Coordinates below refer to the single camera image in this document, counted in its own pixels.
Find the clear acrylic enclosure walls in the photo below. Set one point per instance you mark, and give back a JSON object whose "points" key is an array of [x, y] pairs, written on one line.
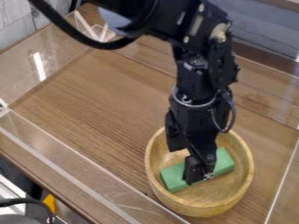
{"points": [[83, 109]]}

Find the brown wooden bowl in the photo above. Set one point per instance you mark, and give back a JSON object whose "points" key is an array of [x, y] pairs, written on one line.
{"points": [[214, 196]]}

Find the clear acrylic corner bracket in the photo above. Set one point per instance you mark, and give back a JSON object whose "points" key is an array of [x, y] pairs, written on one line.
{"points": [[98, 32]]}

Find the green rectangular block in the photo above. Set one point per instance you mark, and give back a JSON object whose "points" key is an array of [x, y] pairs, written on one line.
{"points": [[171, 174]]}

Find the yellow and black device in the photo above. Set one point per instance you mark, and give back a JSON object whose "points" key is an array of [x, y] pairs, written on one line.
{"points": [[62, 214]]}

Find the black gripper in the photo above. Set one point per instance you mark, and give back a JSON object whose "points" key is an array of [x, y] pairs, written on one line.
{"points": [[192, 126]]}

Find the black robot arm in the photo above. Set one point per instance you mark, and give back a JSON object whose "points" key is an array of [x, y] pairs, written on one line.
{"points": [[196, 27]]}

